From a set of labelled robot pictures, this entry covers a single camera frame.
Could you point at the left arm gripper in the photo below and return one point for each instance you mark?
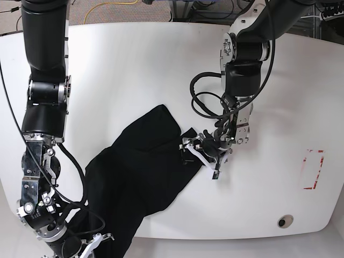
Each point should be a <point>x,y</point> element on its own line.
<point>211,149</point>

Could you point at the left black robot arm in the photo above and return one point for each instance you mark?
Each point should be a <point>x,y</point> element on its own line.
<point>246,61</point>

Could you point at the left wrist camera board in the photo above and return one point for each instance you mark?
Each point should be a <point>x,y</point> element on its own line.
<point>215,175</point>

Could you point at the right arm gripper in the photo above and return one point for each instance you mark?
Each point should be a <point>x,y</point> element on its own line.
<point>75,247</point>

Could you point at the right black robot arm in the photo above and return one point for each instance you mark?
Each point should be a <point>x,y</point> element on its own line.
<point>42,207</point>

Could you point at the red tape rectangle marking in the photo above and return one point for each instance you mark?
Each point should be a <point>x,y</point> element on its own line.
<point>311,168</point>

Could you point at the black t-shirt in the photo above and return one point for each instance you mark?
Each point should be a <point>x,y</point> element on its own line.
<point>140,174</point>

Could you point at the right table cable grommet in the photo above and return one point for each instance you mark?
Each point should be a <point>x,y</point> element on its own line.
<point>285,221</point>

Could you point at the white power strip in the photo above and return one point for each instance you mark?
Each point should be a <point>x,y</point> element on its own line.
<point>332,11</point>

